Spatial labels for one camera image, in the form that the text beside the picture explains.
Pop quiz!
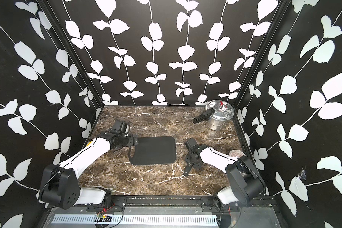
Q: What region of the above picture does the black handled cleaver knife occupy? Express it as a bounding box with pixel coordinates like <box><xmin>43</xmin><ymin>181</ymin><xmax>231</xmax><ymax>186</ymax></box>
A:
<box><xmin>183</xmin><ymin>163</ymin><xmax>192</xmax><ymax>177</ymax></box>

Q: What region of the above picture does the black cutting board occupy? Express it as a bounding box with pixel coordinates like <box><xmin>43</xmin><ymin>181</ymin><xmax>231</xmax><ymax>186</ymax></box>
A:
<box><xmin>128</xmin><ymin>136</ymin><xmax>176</xmax><ymax>165</ymax></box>

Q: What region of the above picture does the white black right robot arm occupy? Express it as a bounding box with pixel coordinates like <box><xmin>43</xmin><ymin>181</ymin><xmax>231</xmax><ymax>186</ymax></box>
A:
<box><xmin>183</xmin><ymin>144</ymin><xmax>266</xmax><ymax>206</ymax></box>

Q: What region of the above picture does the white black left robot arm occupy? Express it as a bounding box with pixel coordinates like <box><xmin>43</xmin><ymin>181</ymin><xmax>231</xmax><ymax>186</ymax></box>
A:
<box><xmin>38</xmin><ymin>133</ymin><xmax>138</xmax><ymax>210</ymax></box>

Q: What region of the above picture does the pink ribbed shell bowl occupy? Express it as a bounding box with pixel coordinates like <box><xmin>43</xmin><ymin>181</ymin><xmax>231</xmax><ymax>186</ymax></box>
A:
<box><xmin>229</xmin><ymin>150</ymin><xmax>245</xmax><ymax>158</ymax></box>

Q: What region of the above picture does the steel pressure cooker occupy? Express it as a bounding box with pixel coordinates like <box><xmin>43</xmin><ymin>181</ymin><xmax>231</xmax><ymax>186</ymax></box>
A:
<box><xmin>193</xmin><ymin>100</ymin><xmax>235</xmax><ymax>131</ymax></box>

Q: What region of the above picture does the white perforated strip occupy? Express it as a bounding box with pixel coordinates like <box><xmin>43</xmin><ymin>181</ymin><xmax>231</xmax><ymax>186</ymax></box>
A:
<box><xmin>50</xmin><ymin>214</ymin><xmax>217</xmax><ymax>226</ymax></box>

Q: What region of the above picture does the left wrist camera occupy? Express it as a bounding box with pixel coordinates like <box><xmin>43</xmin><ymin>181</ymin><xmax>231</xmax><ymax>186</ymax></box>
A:
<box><xmin>110</xmin><ymin>120</ymin><xmax>130</xmax><ymax>136</ymax></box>

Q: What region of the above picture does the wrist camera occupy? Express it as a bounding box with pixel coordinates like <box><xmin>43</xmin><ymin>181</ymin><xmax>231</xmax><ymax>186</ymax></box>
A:
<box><xmin>185</xmin><ymin>138</ymin><xmax>198</xmax><ymax>154</ymax></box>
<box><xmin>110</xmin><ymin>120</ymin><xmax>130</xmax><ymax>136</ymax></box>

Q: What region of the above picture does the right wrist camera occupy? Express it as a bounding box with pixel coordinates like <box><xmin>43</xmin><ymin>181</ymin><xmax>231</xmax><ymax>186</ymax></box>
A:
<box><xmin>185</xmin><ymin>138</ymin><xmax>198</xmax><ymax>154</ymax></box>

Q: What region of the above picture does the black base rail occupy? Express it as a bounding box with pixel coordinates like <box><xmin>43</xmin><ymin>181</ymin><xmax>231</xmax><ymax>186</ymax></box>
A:
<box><xmin>85</xmin><ymin>195</ymin><xmax>280</xmax><ymax>213</ymax></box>

